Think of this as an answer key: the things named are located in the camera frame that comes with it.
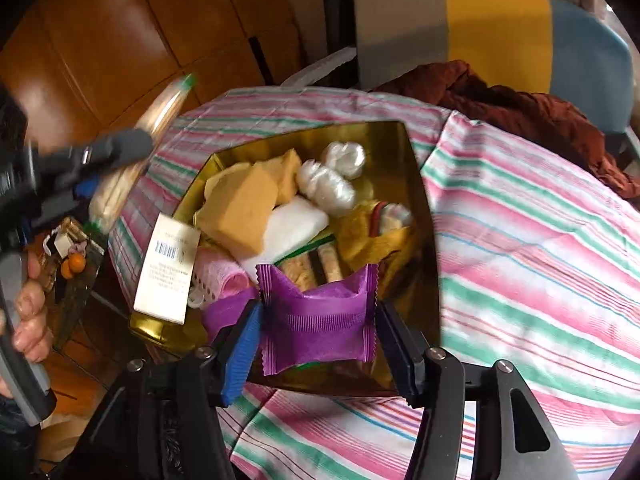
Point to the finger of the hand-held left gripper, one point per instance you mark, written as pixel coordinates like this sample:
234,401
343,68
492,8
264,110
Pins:
82,189
110,150

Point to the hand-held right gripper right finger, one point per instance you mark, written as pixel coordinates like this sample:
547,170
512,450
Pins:
400,355

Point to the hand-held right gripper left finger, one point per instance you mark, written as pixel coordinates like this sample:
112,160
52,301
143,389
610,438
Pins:
245,350

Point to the green-edged snack bar packet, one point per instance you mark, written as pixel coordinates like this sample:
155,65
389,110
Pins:
140,150
305,270

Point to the purple snack packet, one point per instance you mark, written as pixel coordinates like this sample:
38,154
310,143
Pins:
320,325
225,312

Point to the gold tin box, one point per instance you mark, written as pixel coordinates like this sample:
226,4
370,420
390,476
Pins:
420,260

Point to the yellow sponge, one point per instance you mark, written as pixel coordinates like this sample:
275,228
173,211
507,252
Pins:
240,210
285,172

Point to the person's left hand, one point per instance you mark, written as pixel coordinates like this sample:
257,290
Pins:
32,310

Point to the pink plastic roller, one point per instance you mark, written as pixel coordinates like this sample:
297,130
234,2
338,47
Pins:
220,280

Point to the small orange ornament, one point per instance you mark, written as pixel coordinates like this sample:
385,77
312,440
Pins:
74,264

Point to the glass side table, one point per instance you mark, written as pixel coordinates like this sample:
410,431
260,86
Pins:
75,300

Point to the white carton box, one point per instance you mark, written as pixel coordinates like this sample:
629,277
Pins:
165,270

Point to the wooden cabinet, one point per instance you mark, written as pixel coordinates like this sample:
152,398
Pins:
125,35

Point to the yellow plush toy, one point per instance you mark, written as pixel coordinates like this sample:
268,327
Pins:
370,240

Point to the white foam block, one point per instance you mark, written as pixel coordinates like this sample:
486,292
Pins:
295,225

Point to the pink green striped tablecloth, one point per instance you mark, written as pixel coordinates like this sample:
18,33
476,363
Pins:
525,260

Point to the white plastic bundle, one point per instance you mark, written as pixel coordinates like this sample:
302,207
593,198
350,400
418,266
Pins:
345,159
325,185

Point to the brown quilted jacket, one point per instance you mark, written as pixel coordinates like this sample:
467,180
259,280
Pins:
525,110

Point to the grey yellow blue chair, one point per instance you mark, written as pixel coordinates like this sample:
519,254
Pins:
400,25

